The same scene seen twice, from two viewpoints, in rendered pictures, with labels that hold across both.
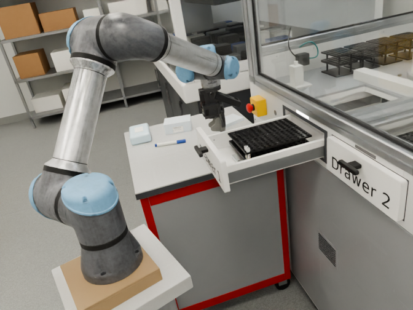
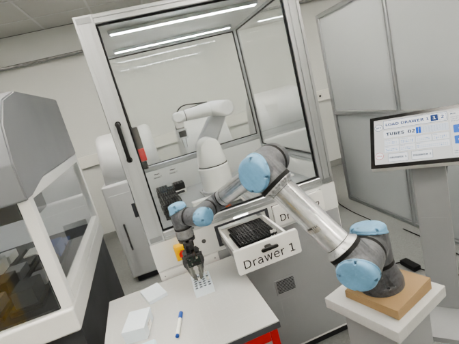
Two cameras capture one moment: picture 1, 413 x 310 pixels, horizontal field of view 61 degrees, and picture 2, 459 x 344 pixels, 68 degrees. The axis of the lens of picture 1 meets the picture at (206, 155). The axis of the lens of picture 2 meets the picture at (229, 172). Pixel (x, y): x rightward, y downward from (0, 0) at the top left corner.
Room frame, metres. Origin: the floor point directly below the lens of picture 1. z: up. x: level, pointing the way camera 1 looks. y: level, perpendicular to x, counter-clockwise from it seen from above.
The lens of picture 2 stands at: (1.13, 1.30, 1.56)
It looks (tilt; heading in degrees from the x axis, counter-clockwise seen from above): 13 degrees down; 268
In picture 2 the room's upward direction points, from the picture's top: 15 degrees counter-clockwise
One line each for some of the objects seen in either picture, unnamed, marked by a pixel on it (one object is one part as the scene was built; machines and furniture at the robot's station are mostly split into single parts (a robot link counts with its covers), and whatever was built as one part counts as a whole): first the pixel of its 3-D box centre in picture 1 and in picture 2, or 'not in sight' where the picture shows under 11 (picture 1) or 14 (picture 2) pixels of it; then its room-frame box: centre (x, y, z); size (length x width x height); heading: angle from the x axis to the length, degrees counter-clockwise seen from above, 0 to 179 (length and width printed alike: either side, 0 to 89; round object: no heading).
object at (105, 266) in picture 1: (107, 246); (378, 271); (0.70, 0.28, 0.84); 0.15 x 0.15 x 0.10
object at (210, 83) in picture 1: (210, 81); (185, 233); (1.34, -0.07, 1.03); 0.08 x 0.08 x 0.05
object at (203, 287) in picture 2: not in sight; (202, 283); (1.33, -0.07, 0.78); 0.12 x 0.08 x 0.04; 98
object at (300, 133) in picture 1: (268, 142); (252, 236); (1.06, -0.21, 0.87); 0.22 x 0.18 x 0.06; 101
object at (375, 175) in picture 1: (361, 173); (298, 207); (0.78, -0.39, 0.87); 0.29 x 0.02 x 0.11; 11
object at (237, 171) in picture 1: (270, 143); (251, 236); (1.06, -0.22, 0.86); 0.40 x 0.26 x 0.06; 101
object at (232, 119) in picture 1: (227, 120); (153, 293); (1.56, -0.13, 0.77); 0.13 x 0.09 x 0.02; 118
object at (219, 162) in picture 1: (211, 157); (268, 251); (1.02, -0.01, 0.87); 0.29 x 0.02 x 0.11; 11
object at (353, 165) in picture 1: (352, 165); not in sight; (0.77, -0.36, 0.91); 0.07 x 0.04 x 0.01; 11
